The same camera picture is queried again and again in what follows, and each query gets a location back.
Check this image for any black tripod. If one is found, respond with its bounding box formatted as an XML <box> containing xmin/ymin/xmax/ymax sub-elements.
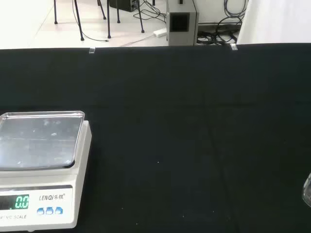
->
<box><xmin>53</xmin><ymin>0</ymin><xmax>107</xmax><ymax>41</ymax></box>
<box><xmin>106</xmin><ymin>0</ymin><xmax>145</xmax><ymax>39</ymax></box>

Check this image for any thin black floor cable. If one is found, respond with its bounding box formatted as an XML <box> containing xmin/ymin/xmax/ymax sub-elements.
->
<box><xmin>82</xmin><ymin>33</ymin><xmax>109</xmax><ymax>42</ymax></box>

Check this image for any white power strip cable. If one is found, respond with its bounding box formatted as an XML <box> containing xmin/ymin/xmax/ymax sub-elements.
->
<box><xmin>120</xmin><ymin>33</ymin><xmax>156</xmax><ymax>47</ymax></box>

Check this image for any grey metal box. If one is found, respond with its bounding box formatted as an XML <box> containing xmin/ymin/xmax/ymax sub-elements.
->
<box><xmin>166</xmin><ymin>0</ymin><xmax>199</xmax><ymax>46</ymax></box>

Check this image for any black bench cloth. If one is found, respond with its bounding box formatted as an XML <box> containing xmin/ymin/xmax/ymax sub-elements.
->
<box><xmin>0</xmin><ymin>43</ymin><xmax>311</xmax><ymax>233</ymax></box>

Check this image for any white electronic balance steel pan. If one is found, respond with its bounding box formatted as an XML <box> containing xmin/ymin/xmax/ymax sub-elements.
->
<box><xmin>0</xmin><ymin>110</ymin><xmax>93</xmax><ymax>231</ymax></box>

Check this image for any black equipment case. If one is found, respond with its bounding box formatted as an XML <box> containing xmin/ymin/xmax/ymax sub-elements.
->
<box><xmin>109</xmin><ymin>0</ymin><xmax>139</xmax><ymax>13</ymax></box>

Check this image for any blue cable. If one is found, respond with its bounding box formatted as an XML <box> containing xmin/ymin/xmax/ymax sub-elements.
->
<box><xmin>223</xmin><ymin>0</ymin><xmax>247</xmax><ymax>17</ymax></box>

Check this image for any black cable bundle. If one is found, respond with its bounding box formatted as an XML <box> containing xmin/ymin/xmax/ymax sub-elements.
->
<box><xmin>197</xmin><ymin>17</ymin><xmax>242</xmax><ymax>46</ymax></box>

